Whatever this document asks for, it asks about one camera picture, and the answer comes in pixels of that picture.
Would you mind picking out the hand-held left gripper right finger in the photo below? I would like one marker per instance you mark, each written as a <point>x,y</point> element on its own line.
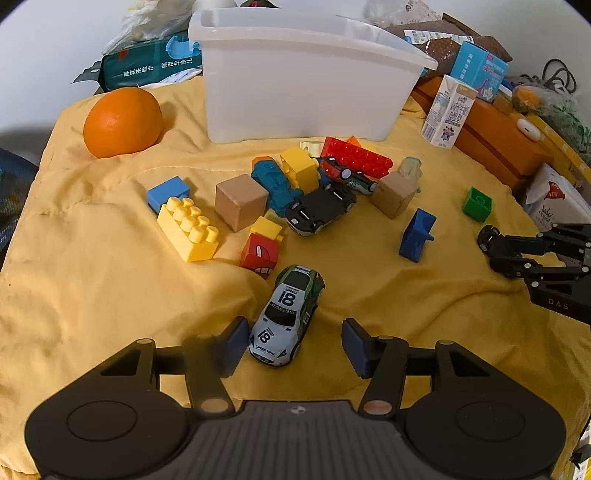
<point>355,346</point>

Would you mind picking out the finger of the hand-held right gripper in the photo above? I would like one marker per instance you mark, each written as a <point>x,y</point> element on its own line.
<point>512,267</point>
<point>494,242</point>

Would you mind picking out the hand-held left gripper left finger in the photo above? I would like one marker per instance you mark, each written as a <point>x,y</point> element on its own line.
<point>235,346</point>

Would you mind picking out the white green toy race car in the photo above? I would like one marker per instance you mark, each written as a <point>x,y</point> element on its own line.
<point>284,309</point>

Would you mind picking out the blue building block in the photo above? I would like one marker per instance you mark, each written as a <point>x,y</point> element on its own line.
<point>166,191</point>

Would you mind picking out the white plastic bin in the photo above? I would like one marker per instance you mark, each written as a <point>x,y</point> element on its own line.
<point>300,83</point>

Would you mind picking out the green cube block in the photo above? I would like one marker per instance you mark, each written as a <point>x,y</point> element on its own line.
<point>478,205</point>

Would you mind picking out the white bag red label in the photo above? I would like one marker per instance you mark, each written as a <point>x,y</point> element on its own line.
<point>554,194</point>

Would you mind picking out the red yellow face block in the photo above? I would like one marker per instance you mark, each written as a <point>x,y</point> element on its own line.
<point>258,254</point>

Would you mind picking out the orange box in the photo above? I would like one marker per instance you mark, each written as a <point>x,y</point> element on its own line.
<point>494,134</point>

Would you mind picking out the translucent toy figure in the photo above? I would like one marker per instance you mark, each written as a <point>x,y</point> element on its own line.
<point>411,168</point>

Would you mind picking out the wooden cube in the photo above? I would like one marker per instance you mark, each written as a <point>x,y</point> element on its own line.
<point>240,205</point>
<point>392,194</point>

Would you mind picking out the yellow box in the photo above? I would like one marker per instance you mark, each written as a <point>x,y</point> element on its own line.
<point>568,152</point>

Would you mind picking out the white earbuds case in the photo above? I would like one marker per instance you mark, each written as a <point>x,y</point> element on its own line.
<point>528,129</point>

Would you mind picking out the yellow studded building block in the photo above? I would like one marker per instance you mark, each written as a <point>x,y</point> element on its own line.
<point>189,235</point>

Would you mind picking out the white milk carton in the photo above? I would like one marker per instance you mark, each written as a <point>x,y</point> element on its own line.
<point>448,115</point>

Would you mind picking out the black toy car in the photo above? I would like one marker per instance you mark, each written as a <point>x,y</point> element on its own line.
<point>318,210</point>

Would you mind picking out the green printed plastic bag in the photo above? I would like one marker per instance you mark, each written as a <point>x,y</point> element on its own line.
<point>558,110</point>

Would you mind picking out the dark green toy car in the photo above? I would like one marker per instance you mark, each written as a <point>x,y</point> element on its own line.
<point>353,177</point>

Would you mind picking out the yellow blanket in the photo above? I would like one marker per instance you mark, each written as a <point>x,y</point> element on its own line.
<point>92,286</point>

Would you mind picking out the red studded building block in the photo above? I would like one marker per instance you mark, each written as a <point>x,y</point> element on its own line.
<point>360,154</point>

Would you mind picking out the blue toy vehicle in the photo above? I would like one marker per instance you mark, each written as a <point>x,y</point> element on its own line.
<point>272,182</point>

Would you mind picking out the orange translucent block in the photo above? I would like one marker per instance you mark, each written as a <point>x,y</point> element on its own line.
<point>355,141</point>

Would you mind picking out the light blue carton box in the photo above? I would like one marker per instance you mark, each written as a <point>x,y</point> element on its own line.
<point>480,69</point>

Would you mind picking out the brown padded package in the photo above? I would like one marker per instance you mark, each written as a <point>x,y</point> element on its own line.
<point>443,50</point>

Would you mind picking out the pale yellow block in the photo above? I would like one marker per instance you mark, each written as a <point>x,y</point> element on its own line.
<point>311,147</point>

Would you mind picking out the clear printed plastic bag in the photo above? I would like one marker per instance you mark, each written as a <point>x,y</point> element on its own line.
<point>401,11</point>

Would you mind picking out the orange fruit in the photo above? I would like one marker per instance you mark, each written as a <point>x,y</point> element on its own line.
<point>122,122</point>

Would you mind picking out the green wet wipes pack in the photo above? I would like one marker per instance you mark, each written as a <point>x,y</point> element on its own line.
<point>138,64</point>

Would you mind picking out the red black object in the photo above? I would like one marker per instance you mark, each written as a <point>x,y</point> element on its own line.
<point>256,3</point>

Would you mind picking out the white plastic bag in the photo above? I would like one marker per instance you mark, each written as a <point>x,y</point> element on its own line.
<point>147,18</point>

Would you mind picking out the blue bracket-shaped block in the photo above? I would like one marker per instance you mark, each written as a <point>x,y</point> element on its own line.
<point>413,237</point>

